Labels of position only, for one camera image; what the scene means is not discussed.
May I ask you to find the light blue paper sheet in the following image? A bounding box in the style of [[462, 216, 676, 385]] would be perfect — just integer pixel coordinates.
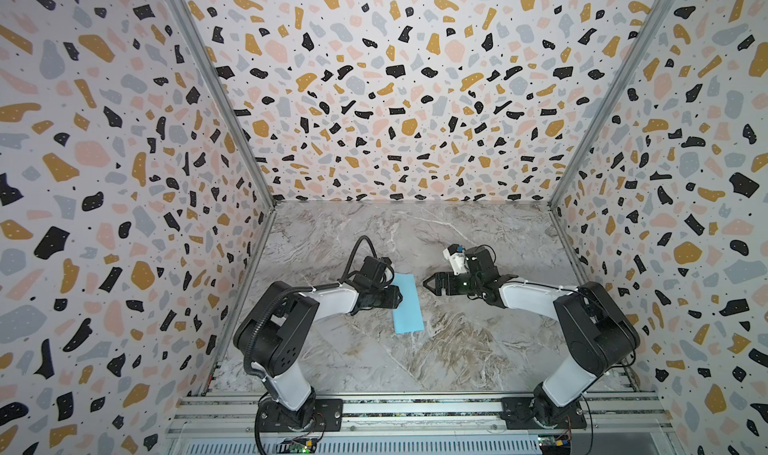
[[393, 273, 424, 335]]

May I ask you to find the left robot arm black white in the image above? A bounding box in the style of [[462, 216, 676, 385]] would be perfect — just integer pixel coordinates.
[[233, 256, 403, 426]]

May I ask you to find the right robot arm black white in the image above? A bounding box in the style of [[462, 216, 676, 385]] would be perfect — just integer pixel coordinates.
[[423, 244, 640, 428]]

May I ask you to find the left green circuit board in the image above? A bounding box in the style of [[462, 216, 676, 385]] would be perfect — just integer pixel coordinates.
[[276, 437, 318, 454]]

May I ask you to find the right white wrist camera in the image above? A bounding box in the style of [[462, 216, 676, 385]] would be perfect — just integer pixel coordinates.
[[443, 244, 468, 275]]

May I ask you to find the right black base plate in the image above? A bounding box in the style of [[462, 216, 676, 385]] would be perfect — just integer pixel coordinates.
[[500, 396, 588, 430]]

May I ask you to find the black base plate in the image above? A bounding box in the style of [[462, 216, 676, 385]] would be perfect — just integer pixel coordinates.
[[500, 396, 588, 430], [255, 397, 344, 433]]

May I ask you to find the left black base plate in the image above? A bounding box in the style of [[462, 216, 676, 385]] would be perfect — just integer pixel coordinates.
[[255, 397, 344, 433]]

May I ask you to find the left black corrugated cable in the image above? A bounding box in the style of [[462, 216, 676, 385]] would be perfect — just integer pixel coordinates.
[[239, 235, 379, 372]]

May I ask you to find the right circuit board with wires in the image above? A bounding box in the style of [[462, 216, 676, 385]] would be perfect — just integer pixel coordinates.
[[537, 435, 572, 455]]

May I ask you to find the aluminium front rail frame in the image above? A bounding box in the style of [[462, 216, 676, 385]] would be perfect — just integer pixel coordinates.
[[160, 392, 685, 454]]

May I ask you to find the right aluminium corner post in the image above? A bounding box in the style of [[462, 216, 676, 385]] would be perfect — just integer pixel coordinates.
[[548, 0, 676, 213]]

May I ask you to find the aluminium corner post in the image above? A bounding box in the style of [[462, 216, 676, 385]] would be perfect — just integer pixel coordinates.
[[548, 0, 676, 213], [166, 0, 275, 213]]

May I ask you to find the left aluminium corner post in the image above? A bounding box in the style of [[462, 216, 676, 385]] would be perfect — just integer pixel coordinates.
[[166, 0, 275, 213]]

